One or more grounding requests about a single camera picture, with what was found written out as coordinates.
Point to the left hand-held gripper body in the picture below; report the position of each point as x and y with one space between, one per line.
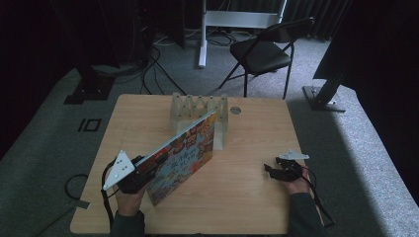
120 168

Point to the black metal stand with panel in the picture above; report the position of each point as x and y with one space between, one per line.
329 72

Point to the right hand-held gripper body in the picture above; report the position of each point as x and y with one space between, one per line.
290 172

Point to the grey floor tape piece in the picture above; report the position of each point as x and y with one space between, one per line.
79 204

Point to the black stand with flat base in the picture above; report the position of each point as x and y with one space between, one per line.
90 87

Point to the round metal table grommet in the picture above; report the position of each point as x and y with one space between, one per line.
235 110

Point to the person's right hand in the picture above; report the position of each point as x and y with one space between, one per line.
299 186

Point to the person's left hand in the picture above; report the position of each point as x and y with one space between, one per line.
128 202

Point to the clear acrylic book rack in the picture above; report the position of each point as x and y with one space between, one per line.
184 108

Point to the colourful cartoon picture book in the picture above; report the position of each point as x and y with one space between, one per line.
184 158

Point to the white metal stand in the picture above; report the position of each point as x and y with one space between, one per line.
230 19

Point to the dark curtain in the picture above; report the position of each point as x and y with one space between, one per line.
316 16

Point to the black folding chair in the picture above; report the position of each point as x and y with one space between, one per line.
263 56

